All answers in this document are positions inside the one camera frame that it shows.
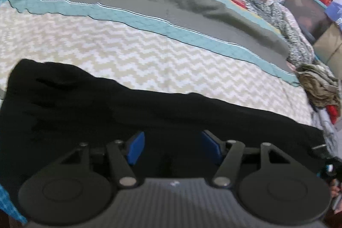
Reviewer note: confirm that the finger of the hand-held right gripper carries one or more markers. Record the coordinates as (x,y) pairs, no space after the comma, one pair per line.
(330,166)

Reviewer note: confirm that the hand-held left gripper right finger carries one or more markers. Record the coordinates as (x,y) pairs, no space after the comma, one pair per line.
(209,146)

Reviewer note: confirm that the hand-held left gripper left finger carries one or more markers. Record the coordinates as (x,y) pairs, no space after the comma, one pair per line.
(135,147)

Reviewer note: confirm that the black pants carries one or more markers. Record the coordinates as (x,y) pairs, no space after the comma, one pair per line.
(107,121)

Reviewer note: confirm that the person's right hand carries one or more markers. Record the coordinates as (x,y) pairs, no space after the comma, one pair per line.
(336,192)

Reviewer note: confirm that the olive crumpled cloth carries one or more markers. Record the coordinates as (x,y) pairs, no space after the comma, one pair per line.
(319,86)

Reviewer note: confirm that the zigzag patterned bed cover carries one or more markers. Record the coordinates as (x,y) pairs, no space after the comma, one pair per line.
(128,51)

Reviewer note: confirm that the cardboard box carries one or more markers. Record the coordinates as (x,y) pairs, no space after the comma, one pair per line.
(330,46)

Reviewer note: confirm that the black white paisley blanket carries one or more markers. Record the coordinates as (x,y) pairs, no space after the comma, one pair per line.
(291,38)

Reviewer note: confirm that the clear plastic storage bin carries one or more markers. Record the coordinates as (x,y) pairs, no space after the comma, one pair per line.
(307,11)

